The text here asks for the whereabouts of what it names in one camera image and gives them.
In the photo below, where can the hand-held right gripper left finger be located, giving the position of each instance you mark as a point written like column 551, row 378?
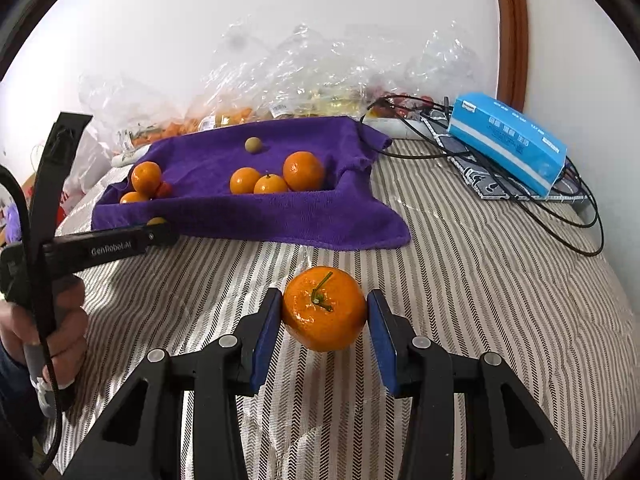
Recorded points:
column 267, row 340

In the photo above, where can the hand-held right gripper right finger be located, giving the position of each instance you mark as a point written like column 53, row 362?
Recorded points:
column 382, row 345

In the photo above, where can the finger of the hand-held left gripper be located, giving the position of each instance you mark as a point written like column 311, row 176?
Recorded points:
column 160, row 237

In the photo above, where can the small green-brown fruit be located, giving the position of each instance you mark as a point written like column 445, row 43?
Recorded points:
column 252, row 145
column 156, row 221

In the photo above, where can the small orange tangerine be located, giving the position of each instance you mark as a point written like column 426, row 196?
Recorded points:
column 134, row 198

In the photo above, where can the small red tomato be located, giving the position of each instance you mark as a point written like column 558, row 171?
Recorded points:
column 164, row 189

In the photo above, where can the tangerine with green stem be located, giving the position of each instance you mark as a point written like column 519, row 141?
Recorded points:
column 324, row 310

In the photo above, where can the purple towel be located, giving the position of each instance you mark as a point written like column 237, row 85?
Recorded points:
column 280, row 220

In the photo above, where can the large orange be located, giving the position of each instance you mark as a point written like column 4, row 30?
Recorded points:
column 303, row 170

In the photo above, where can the bagged yellow fruits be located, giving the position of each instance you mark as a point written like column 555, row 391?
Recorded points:
column 330, row 105

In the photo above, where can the person's left hand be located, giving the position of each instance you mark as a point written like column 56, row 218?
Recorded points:
column 70, row 330

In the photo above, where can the red paper bag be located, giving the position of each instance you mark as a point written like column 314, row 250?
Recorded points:
column 64, row 205

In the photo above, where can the white plastic bag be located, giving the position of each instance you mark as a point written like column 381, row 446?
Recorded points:
column 87, row 160

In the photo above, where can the purple plush item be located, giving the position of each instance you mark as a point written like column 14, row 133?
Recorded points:
column 10, row 220

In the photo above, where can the grey striped bed sheet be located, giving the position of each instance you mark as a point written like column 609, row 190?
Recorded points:
column 475, row 310

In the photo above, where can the pile of bagged oranges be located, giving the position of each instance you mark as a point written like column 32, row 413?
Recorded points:
column 185, row 125

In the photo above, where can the grey patterned cloth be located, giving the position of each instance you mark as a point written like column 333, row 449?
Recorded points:
column 475, row 180

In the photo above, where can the blue tissue box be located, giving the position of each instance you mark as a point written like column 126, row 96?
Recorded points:
column 510, row 145

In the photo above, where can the bagged red tomatoes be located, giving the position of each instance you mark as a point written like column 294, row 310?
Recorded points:
column 400, row 101

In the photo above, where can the brown wooden door frame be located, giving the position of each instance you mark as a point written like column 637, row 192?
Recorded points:
column 512, row 35

